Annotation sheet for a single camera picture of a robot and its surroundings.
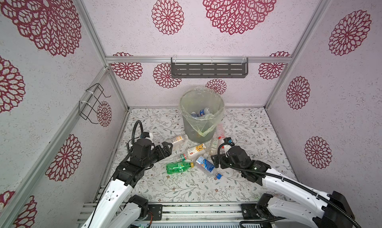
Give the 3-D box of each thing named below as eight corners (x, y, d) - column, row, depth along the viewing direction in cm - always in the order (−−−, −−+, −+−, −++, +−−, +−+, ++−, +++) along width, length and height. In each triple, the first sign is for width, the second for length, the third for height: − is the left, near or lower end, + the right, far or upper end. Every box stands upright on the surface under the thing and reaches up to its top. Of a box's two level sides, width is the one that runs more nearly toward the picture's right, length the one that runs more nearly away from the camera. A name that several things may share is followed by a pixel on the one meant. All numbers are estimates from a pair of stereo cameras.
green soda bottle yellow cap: (167, 177, 87) (166, 173, 83) (166, 167, 91) (165, 163, 86) (194, 170, 90) (194, 166, 85) (192, 161, 93) (192, 157, 89)
